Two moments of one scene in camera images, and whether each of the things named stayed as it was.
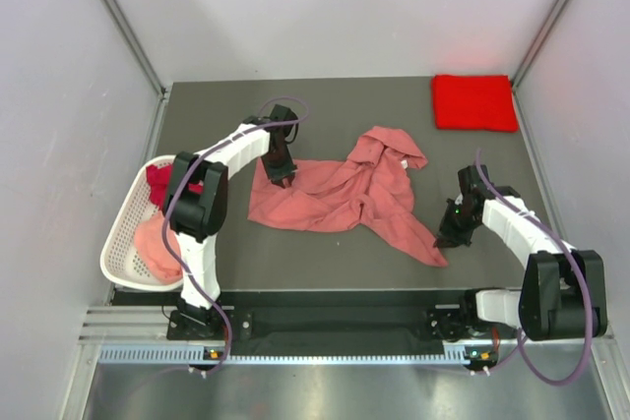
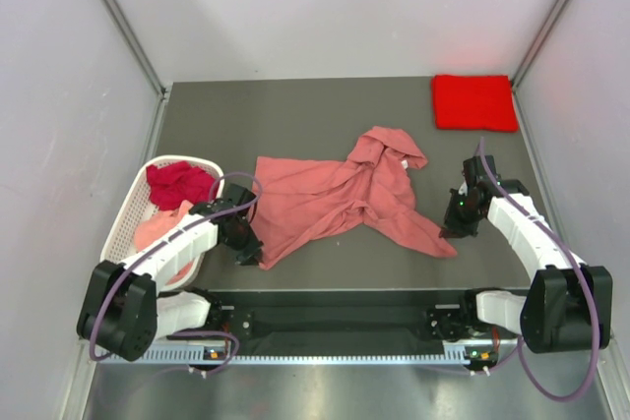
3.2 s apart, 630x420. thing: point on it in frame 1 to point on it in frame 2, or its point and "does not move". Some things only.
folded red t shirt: x=474 y=102 does not move
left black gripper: x=285 y=171 to x=246 y=255
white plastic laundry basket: x=119 y=260 does not move
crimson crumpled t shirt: x=159 y=180 does not move
